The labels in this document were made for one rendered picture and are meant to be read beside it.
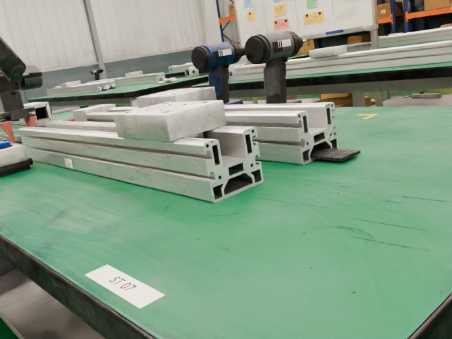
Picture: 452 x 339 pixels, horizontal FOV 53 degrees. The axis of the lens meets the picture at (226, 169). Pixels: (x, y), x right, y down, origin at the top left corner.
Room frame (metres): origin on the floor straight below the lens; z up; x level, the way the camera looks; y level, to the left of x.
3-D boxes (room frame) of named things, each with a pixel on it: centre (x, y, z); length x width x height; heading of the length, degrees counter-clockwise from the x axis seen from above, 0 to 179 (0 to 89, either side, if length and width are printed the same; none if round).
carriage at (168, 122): (0.75, 0.08, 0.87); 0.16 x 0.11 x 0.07; 39
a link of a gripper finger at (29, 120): (1.40, 0.58, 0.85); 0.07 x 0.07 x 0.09; 38
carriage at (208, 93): (1.06, 0.09, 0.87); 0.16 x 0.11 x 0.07; 39
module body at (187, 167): (0.94, 0.24, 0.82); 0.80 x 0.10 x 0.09; 39
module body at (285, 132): (1.06, 0.09, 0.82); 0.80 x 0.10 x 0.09; 39
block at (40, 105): (2.21, 0.86, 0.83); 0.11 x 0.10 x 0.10; 132
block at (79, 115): (1.40, 0.38, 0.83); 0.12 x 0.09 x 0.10; 129
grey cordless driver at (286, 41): (1.03, -0.16, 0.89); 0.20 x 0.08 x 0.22; 138
